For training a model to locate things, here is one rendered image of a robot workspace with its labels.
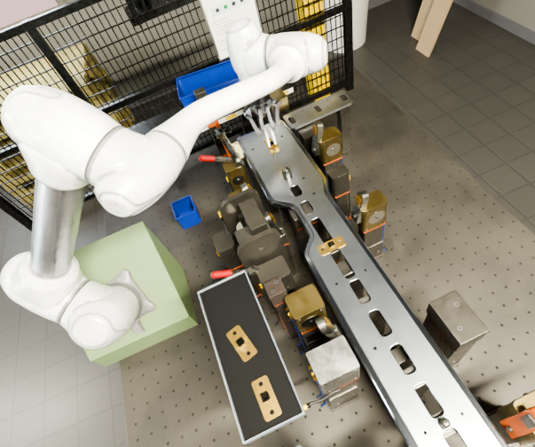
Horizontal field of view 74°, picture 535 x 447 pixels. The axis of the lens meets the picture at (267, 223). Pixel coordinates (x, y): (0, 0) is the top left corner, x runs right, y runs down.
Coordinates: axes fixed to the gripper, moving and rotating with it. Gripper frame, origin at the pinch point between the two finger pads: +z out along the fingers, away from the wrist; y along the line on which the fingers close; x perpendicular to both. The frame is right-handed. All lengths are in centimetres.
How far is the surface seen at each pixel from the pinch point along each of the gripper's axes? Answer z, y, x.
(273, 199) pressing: 10.0, -8.6, -19.5
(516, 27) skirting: 105, 255, 120
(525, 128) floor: 110, 181, 28
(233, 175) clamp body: 7.4, -17.7, -2.9
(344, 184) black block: 16.3, 18.1, -21.9
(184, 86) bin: -1, -20, 53
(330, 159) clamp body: 15.6, 19.4, -8.4
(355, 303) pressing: 10, -3, -66
